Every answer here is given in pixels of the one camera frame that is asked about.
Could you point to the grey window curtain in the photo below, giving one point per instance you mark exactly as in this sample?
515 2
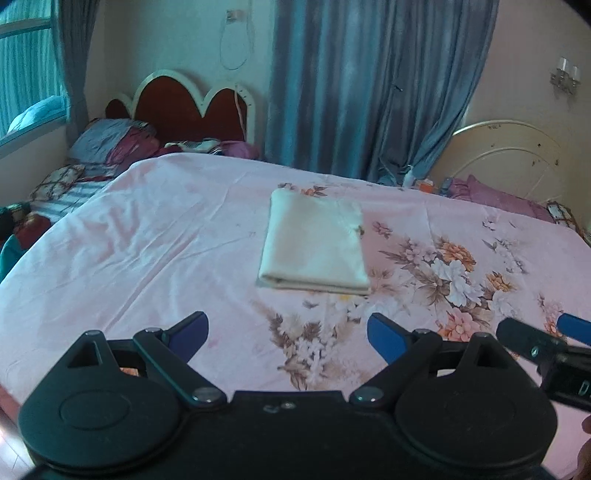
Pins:
76 69

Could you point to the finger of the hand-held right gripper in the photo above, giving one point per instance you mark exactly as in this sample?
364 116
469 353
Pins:
577 330
521 337

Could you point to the cream round headboard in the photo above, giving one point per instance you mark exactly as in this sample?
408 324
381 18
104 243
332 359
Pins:
508 161

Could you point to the blue and pink pillows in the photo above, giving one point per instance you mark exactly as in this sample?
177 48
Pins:
99 141

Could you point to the purple pillow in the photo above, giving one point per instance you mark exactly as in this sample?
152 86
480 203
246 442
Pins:
498 198

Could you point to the small blue container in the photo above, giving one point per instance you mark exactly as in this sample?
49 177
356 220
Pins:
445 184

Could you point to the blue-grey wide curtain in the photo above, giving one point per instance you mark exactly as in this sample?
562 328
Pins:
346 92

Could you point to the orange box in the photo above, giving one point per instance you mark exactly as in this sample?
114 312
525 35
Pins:
425 186

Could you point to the patterned crumpled cloth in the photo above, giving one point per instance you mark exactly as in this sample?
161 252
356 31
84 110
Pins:
194 145

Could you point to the pink floral bedsheet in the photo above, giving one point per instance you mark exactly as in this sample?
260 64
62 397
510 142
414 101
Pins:
161 240

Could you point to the checked quilt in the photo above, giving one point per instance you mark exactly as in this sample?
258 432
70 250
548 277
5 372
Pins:
57 182

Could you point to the checked patterned pillow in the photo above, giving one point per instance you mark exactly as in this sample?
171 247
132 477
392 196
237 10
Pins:
565 216

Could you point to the purple crumpled cloth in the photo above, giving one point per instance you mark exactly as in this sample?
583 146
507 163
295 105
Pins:
240 150

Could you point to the glass wall lamp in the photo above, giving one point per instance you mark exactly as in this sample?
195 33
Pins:
565 76

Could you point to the window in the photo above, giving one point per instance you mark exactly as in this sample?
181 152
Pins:
27 60

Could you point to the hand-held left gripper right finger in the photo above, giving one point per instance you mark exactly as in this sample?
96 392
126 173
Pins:
388 339

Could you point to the white knit sweater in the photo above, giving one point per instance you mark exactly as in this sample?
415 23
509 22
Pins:
314 240

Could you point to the white pump bottle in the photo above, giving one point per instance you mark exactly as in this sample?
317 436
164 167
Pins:
409 179

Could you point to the red scalloped headboard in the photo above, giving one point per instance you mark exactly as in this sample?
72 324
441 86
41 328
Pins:
171 110

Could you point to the dark patterned cloth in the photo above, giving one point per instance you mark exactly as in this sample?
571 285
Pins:
23 226

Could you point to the person's right hand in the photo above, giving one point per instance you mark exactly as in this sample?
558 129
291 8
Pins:
585 461

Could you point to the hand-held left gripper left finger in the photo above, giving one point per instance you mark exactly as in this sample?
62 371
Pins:
189 337

